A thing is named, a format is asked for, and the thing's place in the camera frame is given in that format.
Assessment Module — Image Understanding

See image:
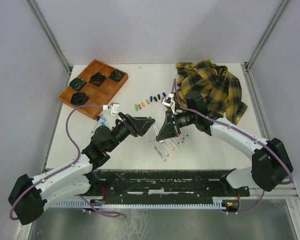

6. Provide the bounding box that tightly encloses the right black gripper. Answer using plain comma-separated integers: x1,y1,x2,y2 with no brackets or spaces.
156,109,196,141

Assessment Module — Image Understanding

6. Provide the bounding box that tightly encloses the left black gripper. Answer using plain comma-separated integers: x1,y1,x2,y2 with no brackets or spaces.
106,111,156,152

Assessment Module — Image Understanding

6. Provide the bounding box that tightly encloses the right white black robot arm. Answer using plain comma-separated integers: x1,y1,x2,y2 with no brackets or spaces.
156,92,293,196

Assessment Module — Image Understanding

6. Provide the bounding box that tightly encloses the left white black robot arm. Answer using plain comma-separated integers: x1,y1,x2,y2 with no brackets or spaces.
8,112,155,225

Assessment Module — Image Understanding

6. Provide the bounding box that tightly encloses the light blue cap marker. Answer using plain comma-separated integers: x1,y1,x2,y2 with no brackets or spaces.
101,118,108,126

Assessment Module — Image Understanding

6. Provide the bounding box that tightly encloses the orange compartment tray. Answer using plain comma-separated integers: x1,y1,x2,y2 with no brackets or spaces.
58,59,129,120

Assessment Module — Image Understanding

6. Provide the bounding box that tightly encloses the yellow plaid shirt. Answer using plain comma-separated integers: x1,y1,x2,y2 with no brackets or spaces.
174,59,248,125

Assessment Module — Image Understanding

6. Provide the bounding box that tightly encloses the dark green cable coil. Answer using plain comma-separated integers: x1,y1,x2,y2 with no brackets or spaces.
108,69,124,82

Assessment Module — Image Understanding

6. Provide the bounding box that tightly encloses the black cable coil centre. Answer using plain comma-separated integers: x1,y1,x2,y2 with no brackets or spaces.
89,71,107,87

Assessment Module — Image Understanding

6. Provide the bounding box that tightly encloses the black cable coil front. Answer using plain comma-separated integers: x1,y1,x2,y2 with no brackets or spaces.
70,91,90,108

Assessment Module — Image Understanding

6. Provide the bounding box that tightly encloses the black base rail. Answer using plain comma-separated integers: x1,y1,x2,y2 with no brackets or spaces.
83,170,250,206

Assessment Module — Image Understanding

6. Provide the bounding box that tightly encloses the green black cable coil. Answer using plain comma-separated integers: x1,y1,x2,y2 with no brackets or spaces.
69,77,88,91

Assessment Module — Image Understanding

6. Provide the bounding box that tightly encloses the white cable duct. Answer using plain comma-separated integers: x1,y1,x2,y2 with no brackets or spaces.
51,196,227,211

